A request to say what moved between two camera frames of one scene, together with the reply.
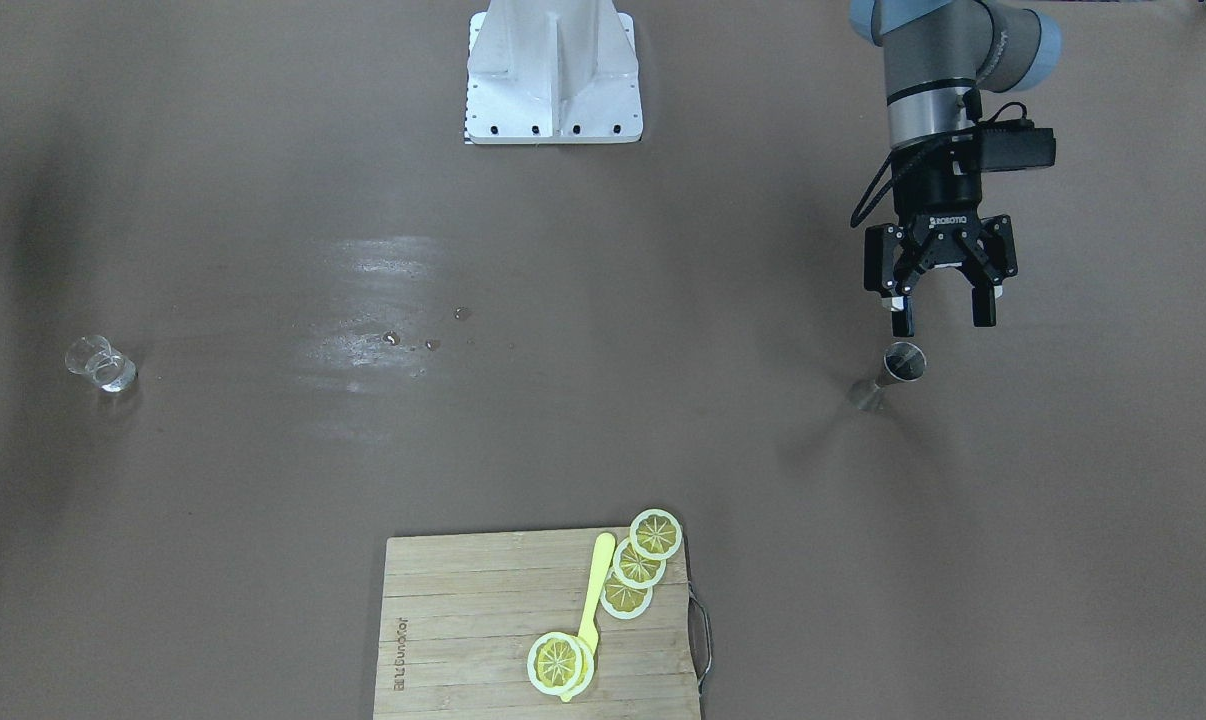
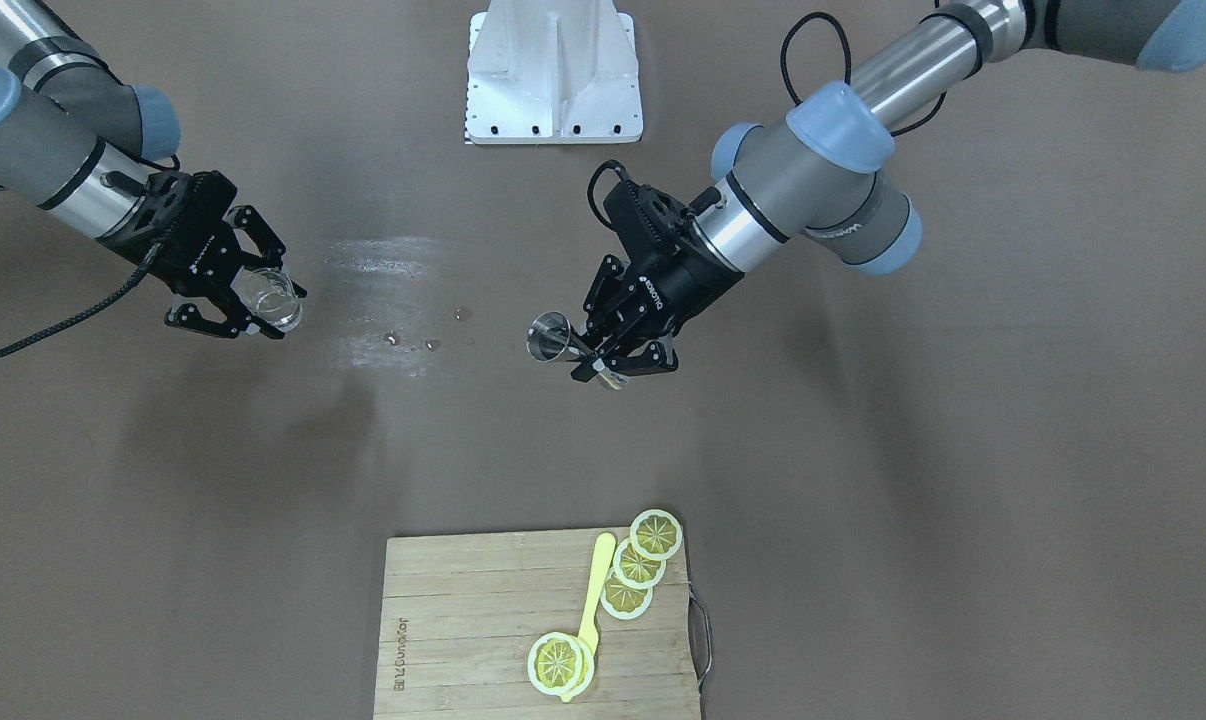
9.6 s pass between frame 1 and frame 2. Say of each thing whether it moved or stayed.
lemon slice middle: stayed
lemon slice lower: stayed
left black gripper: moved
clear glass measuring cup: moved
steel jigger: moved
